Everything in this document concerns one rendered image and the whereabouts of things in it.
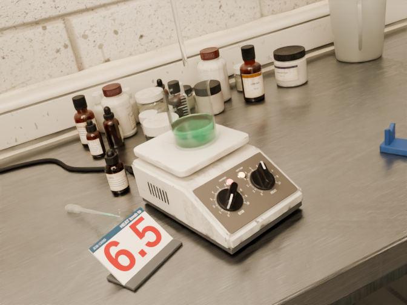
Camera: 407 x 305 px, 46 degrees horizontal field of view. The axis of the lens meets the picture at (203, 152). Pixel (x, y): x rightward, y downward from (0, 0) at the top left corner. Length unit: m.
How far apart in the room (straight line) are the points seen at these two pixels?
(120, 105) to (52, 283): 0.41
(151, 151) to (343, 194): 0.26
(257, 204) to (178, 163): 0.11
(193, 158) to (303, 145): 0.24
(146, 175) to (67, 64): 0.44
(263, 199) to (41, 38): 0.60
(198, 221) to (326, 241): 0.15
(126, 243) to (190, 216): 0.08
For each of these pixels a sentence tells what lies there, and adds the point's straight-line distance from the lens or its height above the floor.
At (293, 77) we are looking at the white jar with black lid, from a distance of 1.03.
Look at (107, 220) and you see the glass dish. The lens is 0.67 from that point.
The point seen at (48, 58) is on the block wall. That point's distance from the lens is 1.02.
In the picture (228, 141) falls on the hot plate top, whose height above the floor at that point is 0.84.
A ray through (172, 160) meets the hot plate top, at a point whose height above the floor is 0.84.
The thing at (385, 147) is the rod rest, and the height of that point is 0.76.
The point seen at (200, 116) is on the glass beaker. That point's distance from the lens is 0.60.
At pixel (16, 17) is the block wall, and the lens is 1.01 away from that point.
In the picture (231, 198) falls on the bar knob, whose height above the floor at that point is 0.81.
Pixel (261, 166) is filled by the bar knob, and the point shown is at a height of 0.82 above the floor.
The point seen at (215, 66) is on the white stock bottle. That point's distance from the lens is 0.98.
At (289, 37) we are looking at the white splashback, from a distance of 1.18.
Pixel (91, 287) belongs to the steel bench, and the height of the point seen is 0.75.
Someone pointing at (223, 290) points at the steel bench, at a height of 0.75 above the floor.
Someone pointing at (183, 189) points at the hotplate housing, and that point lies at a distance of 0.58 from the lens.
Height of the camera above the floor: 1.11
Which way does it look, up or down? 26 degrees down
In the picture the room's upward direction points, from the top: 11 degrees counter-clockwise
